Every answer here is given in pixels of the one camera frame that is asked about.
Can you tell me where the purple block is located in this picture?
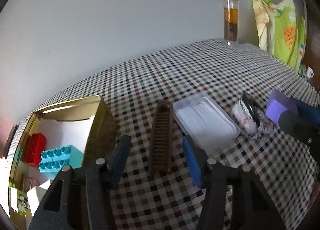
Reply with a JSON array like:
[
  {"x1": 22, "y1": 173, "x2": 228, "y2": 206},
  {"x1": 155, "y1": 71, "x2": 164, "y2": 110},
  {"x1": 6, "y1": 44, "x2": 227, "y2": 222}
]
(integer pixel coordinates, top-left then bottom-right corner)
[{"x1": 265, "y1": 88, "x2": 298, "y2": 124}]

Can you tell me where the teal toy brick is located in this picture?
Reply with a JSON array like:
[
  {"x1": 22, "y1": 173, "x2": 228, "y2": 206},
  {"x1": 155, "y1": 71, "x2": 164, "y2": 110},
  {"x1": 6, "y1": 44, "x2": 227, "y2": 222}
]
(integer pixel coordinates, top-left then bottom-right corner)
[{"x1": 39, "y1": 145, "x2": 84, "y2": 179}]

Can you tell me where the green toy brick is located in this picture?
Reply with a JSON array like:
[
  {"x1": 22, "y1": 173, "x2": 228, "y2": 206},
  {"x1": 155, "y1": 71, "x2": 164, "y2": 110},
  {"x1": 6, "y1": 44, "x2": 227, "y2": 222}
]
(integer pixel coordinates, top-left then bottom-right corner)
[{"x1": 17, "y1": 190, "x2": 31, "y2": 218}]

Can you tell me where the red toy brick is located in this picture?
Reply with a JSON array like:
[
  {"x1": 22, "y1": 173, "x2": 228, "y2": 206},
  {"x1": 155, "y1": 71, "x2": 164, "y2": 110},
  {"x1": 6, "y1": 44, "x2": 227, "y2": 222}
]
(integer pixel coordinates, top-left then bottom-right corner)
[{"x1": 22, "y1": 133, "x2": 47, "y2": 168}]

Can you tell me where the brown comb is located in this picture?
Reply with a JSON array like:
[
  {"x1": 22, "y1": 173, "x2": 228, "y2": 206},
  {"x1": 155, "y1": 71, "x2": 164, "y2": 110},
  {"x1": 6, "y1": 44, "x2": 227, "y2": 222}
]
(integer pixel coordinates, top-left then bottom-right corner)
[{"x1": 149, "y1": 100, "x2": 173, "y2": 174}]

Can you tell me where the clear plastic case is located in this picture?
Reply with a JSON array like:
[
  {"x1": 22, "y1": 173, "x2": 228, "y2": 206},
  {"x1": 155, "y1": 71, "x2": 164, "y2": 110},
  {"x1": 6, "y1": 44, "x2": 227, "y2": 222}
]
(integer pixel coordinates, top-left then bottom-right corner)
[{"x1": 172, "y1": 92, "x2": 240, "y2": 157}]

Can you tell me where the white carton box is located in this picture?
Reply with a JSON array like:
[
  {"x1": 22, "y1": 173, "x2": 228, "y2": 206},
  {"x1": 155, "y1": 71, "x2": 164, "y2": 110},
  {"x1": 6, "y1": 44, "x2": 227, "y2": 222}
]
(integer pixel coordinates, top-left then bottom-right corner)
[{"x1": 27, "y1": 179, "x2": 53, "y2": 216}]

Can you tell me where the pink card case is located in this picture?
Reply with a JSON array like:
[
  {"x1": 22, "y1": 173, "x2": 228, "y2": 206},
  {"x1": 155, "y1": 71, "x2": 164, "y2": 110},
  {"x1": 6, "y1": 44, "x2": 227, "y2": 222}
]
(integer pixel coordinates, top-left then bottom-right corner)
[{"x1": 22, "y1": 174, "x2": 40, "y2": 193}]

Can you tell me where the small white mug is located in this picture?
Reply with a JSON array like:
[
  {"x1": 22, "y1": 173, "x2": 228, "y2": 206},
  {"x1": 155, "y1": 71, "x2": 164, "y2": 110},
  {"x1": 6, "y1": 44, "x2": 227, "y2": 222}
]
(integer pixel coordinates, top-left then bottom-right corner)
[{"x1": 306, "y1": 66, "x2": 314, "y2": 79}]

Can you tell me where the white paper tin liner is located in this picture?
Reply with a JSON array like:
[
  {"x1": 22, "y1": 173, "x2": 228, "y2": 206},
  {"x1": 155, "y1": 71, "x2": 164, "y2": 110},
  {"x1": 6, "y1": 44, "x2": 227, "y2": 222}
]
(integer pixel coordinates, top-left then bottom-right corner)
[{"x1": 10, "y1": 116, "x2": 95, "y2": 213}]

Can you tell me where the gold metal tin box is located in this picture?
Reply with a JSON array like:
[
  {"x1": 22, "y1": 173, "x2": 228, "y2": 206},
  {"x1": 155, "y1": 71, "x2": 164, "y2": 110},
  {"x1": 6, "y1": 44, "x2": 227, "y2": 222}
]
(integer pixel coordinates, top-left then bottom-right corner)
[{"x1": 8, "y1": 94, "x2": 118, "y2": 223}]

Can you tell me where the green patterned cloth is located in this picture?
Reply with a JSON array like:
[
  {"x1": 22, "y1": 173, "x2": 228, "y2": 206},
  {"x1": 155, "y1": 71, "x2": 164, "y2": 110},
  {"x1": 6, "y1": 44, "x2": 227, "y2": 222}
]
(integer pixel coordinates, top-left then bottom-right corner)
[{"x1": 250, "y1": 0, "x2": 306, "y2": 72}]

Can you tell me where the dark flat bar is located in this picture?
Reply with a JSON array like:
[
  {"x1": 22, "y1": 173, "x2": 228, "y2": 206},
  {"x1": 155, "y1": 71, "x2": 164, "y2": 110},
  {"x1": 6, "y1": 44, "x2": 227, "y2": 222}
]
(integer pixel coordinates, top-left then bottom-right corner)
[{"x1": 4, "y1": 125, "x2": 18, "y2": 153}]

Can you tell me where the glass tea bottle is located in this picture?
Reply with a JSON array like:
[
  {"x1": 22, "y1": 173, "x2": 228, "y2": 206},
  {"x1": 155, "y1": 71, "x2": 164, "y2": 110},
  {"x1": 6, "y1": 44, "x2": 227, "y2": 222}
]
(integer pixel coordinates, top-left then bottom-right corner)
[{"x1": 223, "y1": 0, "x2": 239, "y2": 45}]

